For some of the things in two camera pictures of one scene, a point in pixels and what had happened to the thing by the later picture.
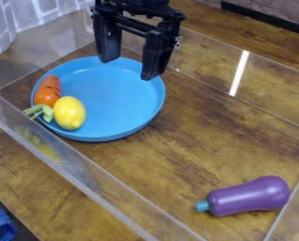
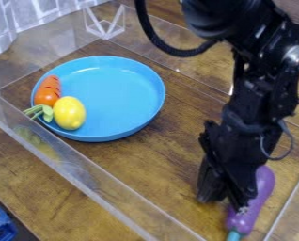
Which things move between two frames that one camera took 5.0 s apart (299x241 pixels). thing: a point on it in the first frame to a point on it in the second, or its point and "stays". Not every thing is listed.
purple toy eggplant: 265,194 to 242,219
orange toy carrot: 47,93 stays
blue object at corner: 3,227 stays
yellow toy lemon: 70,112 stays
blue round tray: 123,104 stays
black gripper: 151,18 to 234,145
